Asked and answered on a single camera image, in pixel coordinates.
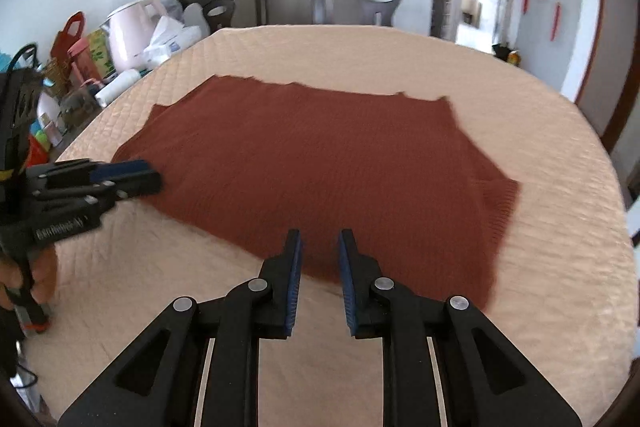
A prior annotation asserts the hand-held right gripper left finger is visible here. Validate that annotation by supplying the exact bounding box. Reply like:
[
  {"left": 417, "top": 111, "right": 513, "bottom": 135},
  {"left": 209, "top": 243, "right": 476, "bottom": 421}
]
[{"left": 59, "top": 229, "right": 304, "bottom": 427}]

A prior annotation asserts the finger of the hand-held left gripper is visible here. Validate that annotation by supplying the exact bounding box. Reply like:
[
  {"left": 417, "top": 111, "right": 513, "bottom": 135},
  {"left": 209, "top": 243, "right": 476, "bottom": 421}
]
[
  {"left": 27, "top": 158, "right": 153, "bottom": 188},
  {"left": 32, "top": 172, "right": 163, "bottom": 215}
]

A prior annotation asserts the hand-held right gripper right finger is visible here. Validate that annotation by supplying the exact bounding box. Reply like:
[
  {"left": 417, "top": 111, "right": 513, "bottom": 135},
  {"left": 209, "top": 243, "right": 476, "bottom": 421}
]
[{"left": 337, "top": 228, "right": 583, "bottom": 427}]

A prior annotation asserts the rust knit sweater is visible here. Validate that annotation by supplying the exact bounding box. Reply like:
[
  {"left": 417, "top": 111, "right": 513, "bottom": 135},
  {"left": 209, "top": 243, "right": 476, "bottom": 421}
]
[{"left": 111, "top": 76, "right": 522, "bottom": 310}]

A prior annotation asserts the person's left hand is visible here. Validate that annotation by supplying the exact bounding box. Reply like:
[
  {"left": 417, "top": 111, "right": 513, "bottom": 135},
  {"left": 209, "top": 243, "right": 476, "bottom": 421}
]
[{"left": 0, "top": 249, "right": 57, "bottom": 310}]

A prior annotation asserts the white spray bottle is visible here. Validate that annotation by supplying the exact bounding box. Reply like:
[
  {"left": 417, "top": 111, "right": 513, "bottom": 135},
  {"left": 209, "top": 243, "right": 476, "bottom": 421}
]
[{"left": 36, "top": 77, "right": 65, "bottom": 130}]

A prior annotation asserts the red tin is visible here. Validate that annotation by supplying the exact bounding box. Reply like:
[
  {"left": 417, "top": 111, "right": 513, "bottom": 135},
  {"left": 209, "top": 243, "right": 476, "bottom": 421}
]
[{"left": 27, "top": 139, "right": 49, "bottom": 168}]

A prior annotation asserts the glass teapot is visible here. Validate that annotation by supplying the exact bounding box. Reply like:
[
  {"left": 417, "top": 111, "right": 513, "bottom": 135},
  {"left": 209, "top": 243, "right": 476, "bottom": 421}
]
[{"left": 62, "top": 82, "right": 103, "bottom": 120}]

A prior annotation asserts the white lint roller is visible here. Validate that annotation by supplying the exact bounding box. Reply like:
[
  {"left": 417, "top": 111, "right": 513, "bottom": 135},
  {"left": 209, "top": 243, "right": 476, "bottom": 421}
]
[{"left": 94, "top": 68, "right": 143, "bottom": 108}]

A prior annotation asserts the pink tumbler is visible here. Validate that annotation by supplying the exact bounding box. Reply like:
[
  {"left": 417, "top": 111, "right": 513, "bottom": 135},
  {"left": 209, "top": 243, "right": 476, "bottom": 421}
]
[{"left": 67, "top": 44, "right": 101, "bottom": 82}]

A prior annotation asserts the red paper bag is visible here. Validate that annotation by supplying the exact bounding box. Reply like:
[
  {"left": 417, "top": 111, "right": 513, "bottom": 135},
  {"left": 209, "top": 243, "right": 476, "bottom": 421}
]
[{"left": 50, "top": 11, "right": 88, "bottom": 68}]

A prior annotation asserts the green snack packet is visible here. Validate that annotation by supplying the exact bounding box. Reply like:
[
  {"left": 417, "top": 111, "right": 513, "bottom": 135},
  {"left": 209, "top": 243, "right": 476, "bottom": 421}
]
[{"left": 87, "top": 29, "right": 116, "bottom": 75}]

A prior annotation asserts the pink electric kettle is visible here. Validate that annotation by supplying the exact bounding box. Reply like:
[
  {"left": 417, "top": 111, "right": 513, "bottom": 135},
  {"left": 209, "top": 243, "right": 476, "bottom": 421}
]
[{"left": 106, "top": 0, "right": 168, "bottom": 72}]

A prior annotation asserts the white tissue pack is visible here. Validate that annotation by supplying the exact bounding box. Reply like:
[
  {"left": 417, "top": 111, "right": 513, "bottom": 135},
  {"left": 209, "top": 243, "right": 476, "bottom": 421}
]
[{"left": 142, "top": 16, "right": 208, "bottom": 70}]

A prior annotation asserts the beige quilted table cover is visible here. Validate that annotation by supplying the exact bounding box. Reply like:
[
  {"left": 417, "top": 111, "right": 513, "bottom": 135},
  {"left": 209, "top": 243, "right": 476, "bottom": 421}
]
[{"left": 22, "top": 24, "right": 638, "bottom": 427}]

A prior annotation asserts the brown wooden door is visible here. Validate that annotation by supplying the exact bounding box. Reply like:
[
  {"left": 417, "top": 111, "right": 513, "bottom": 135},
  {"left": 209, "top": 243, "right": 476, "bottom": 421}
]
[{"left": 574, "top": 0, "right": 640, "bottom": 155}]

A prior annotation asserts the black cable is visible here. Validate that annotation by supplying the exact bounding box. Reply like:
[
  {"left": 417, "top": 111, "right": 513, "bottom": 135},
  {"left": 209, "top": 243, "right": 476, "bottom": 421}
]
[
  {"left": 10, "top": 357, "right": 39, "bottom": 389},
  {"left": 7, "top": 44, "right": 41, "bottom": 74}
]

